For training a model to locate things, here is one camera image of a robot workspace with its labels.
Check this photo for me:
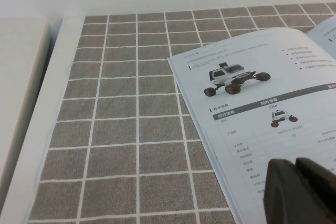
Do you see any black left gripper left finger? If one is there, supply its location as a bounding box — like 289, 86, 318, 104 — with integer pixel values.
263, 158, 310, 224

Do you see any grey checked tablecloth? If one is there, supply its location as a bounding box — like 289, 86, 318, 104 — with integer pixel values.
27, 2, 336, 224

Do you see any white side panel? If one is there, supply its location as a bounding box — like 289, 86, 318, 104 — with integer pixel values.
0, 18, 52, 206

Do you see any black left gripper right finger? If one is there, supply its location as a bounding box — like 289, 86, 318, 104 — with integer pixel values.
295, 157, 336, 224

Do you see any white product catalogue book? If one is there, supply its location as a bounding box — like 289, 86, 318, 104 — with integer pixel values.
167, 15, 336, 224

